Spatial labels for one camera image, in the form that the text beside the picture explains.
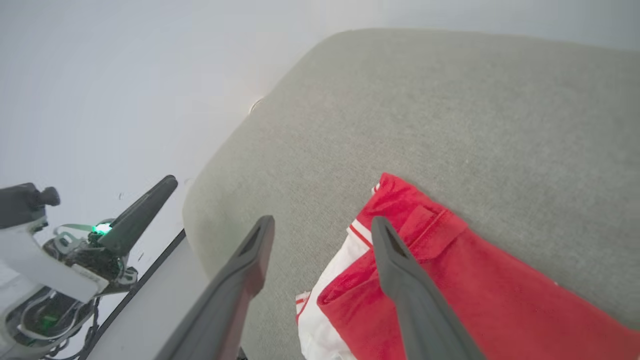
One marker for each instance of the grey panel with black edge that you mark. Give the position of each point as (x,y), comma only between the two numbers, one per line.
(150,300)

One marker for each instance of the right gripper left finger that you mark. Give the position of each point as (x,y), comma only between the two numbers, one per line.
(230,305)

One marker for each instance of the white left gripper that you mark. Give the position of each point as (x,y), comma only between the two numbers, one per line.
(45,270)

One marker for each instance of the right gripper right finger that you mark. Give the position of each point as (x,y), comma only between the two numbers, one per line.
(420,310)

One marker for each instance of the red and white jersey garment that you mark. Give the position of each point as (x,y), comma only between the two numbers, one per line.
(500,310)

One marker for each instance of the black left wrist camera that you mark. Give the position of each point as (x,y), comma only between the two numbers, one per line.
(22,202)

